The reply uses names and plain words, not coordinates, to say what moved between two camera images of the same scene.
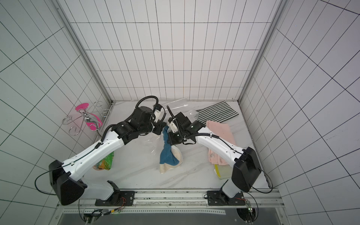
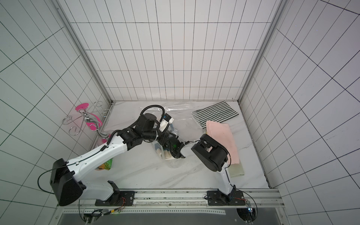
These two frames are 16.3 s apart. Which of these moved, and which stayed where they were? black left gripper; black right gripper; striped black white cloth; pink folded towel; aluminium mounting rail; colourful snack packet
Moved: black left gripper; black right gripper
Stayed: aluminium mounting rail; pink folded towel; colourful snack packet; striped black white cloth
